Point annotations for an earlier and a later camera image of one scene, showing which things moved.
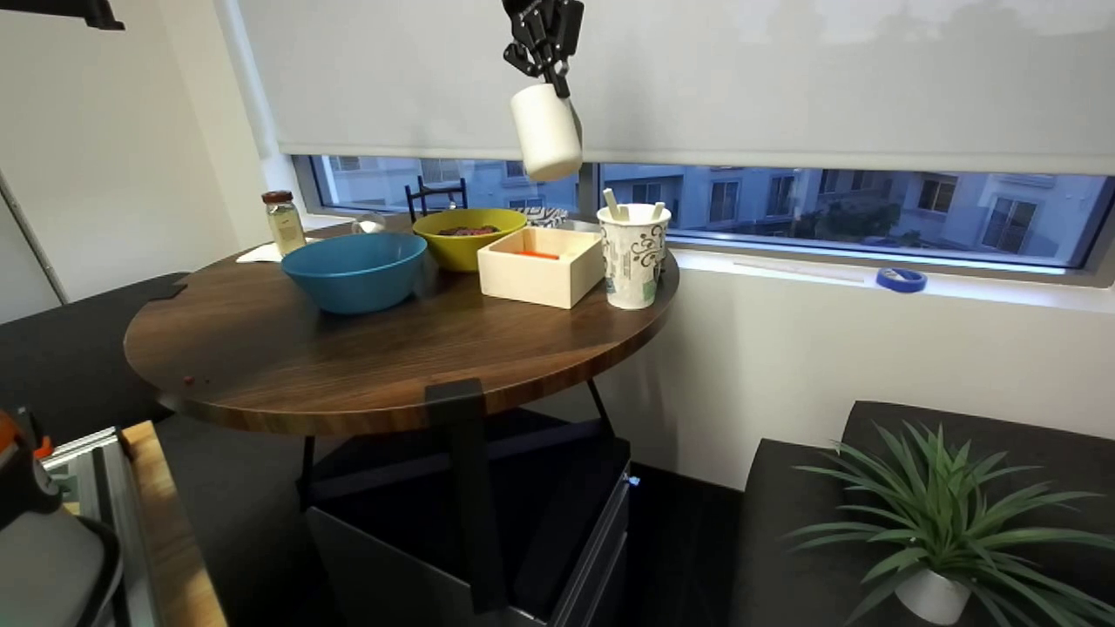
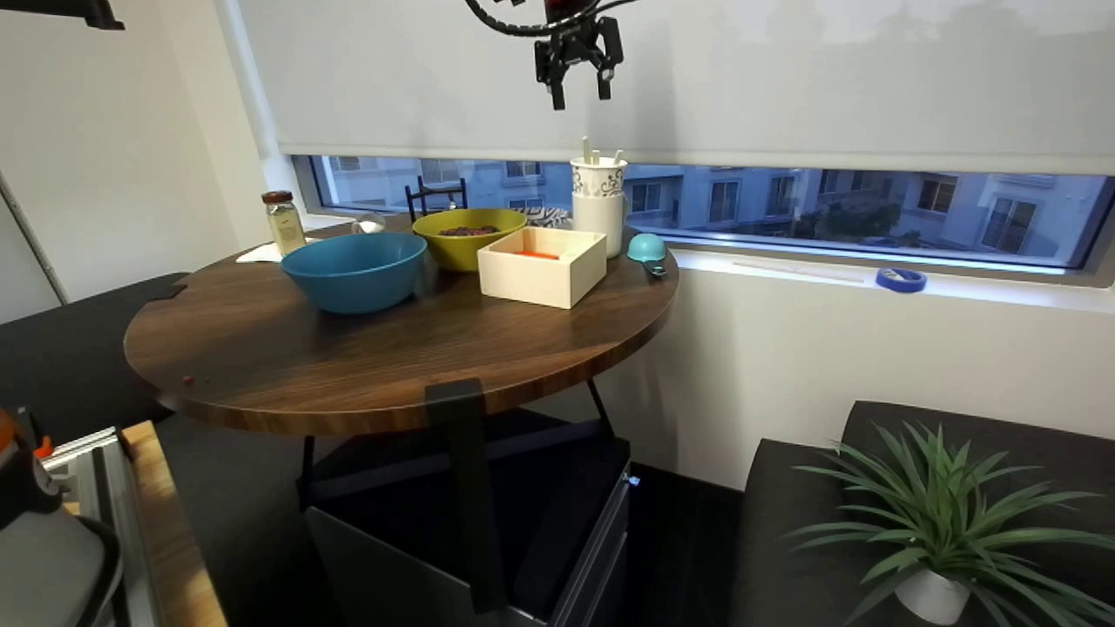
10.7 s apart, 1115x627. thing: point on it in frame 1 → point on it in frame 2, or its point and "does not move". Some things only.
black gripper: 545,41 → 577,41
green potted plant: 955,541 does not move
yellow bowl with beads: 459,236 does not move
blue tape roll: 899,279 does not move
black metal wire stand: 433,191 does not move
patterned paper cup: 631,245 → 596,199
